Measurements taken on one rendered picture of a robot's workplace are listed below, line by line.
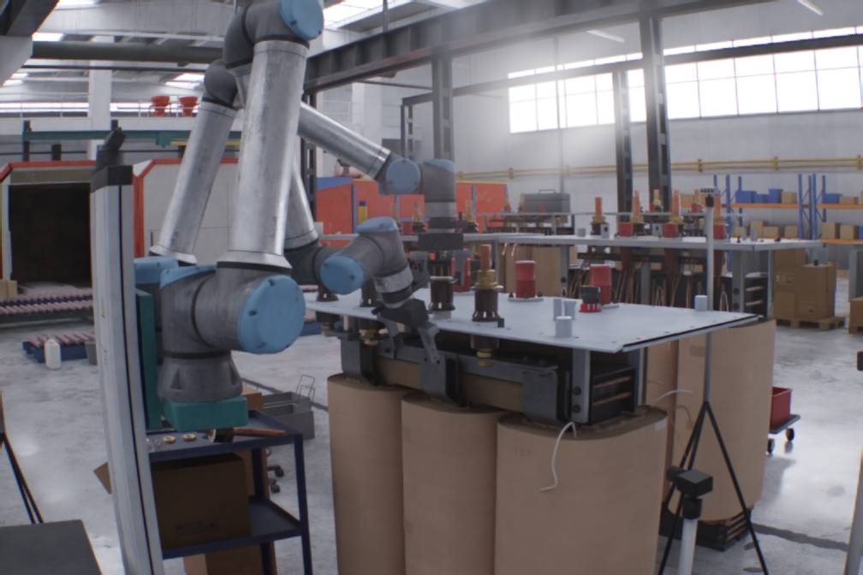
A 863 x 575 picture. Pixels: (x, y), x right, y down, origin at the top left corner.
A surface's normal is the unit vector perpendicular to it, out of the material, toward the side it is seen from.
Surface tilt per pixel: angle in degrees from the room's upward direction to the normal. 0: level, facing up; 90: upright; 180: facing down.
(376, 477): 90
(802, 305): 90
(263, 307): 95
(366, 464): 90
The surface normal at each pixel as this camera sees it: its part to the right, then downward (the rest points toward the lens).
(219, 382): 0.66, -0.29
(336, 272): -0.45, 0.49
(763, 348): 0.62, 0.05
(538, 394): -0.78, 0.07
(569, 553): -0.26, 0.08
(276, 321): 0.80, 0.12
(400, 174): 0.19, 0.11
